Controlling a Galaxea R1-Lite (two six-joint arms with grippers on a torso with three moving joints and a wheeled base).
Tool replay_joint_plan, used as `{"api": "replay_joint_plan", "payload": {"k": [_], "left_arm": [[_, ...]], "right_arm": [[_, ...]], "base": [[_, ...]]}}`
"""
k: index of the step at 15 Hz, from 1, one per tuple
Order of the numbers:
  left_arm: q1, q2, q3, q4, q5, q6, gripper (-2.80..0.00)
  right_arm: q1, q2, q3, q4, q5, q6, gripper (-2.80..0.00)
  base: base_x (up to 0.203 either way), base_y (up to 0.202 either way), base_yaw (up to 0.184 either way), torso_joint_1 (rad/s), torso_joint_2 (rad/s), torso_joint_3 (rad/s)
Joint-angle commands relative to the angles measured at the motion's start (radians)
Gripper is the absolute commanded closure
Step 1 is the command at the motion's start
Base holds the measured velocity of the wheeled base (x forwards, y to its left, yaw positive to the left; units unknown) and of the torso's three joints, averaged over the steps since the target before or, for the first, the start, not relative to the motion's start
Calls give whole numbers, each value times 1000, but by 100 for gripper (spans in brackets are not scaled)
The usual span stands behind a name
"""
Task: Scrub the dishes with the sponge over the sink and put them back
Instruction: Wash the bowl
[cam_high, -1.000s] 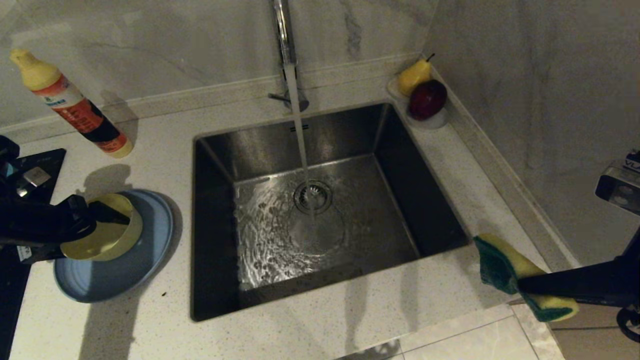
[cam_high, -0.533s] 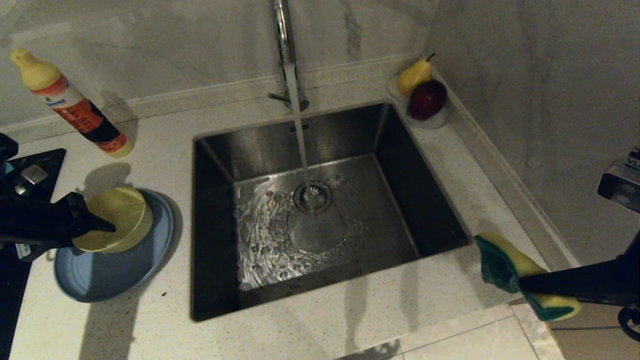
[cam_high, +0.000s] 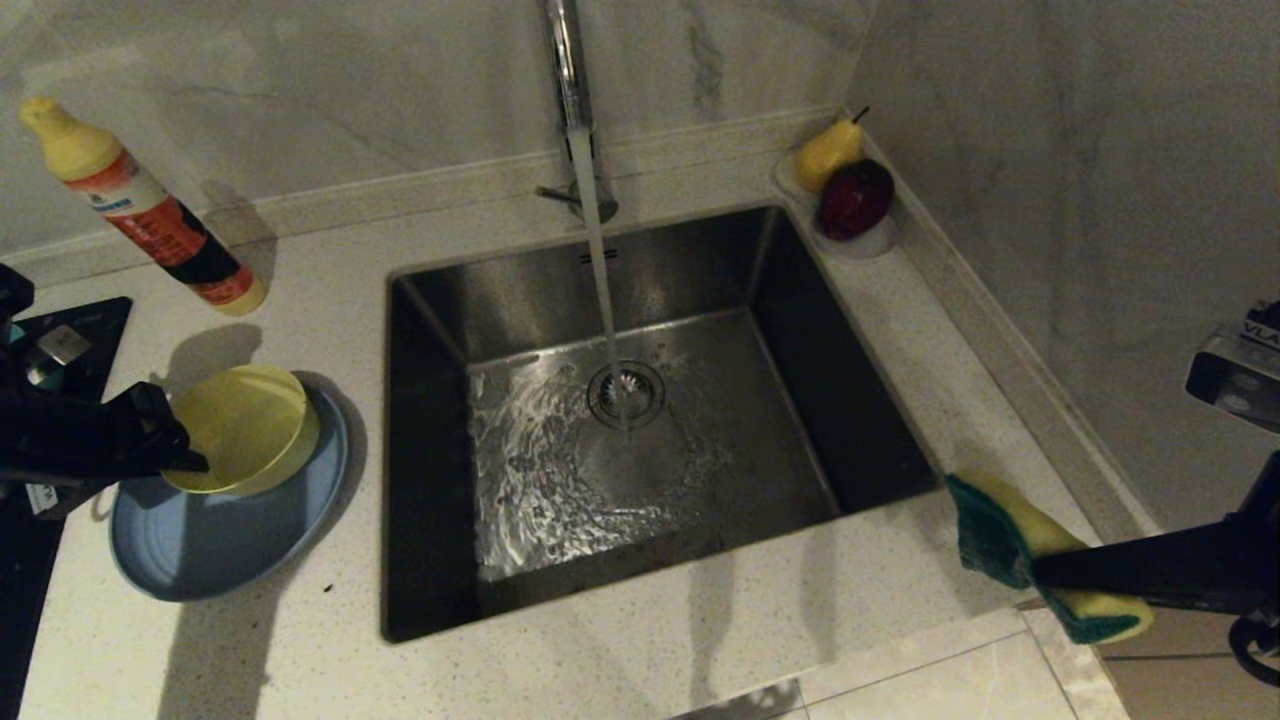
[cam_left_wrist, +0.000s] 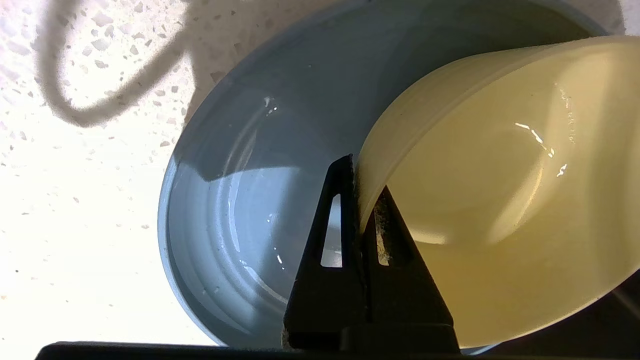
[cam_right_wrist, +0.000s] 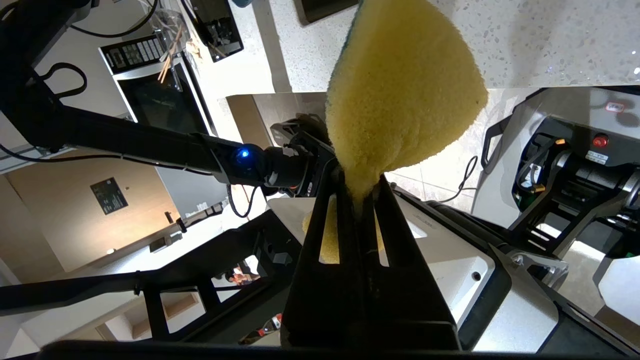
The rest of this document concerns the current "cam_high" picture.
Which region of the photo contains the yellow plastic bowl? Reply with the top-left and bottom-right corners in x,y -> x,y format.
160,365 -> 321,496

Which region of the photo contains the yellow green sponge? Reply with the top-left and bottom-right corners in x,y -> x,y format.
945,470 -> 1154,646

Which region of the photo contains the orange dish soap bottle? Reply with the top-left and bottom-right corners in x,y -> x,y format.
20,96 -> 267,317

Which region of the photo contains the chrome faucet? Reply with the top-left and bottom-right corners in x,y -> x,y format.
537,0 -> 621,225

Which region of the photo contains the stainless steel sink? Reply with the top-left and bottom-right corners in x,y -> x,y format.
380,205 -> 944,644

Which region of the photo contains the metal sink drain strainer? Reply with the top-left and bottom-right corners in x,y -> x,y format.
587,361 -> 667,431

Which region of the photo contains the black induction cooktop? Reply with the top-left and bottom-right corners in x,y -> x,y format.
0,297 -> 133,720

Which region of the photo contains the blue round plate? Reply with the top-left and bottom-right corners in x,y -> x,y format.
110,385 -> 351,603

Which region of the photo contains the small white fruit dish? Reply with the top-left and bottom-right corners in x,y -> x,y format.
775,150 -> 898,263

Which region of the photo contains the clear tap water stream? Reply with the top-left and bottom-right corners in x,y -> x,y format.
568,130 -> 636,441

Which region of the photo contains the dark red apple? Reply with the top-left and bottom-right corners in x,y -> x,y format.
818,158 -> 896,241

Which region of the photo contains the yellow pear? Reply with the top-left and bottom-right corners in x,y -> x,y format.
797,108 -> 869,193

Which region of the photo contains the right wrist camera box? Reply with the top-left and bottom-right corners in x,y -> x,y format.
1185,300 -> 1280,433

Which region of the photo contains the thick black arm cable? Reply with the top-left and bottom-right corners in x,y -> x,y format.
1228,615 -> 1280,689

